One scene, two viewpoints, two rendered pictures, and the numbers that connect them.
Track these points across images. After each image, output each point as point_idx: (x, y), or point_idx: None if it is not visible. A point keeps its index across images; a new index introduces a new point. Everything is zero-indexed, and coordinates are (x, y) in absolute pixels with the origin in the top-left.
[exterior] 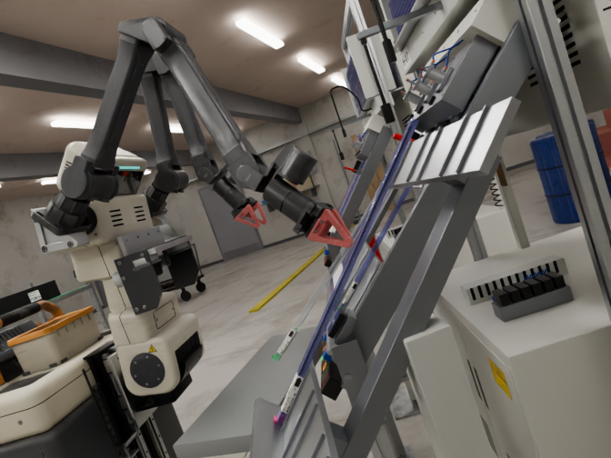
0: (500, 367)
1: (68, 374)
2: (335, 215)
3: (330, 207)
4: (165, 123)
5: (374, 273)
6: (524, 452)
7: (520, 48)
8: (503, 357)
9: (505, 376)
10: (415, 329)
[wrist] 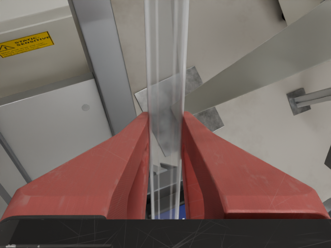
0: (40, 30)
1: None
2: (121, 192)
3: (94, 242)
4: None
5: (3, 140)
6: (47, 71)
7: None
8: (57, 13)
9: (49, 32)
10: None
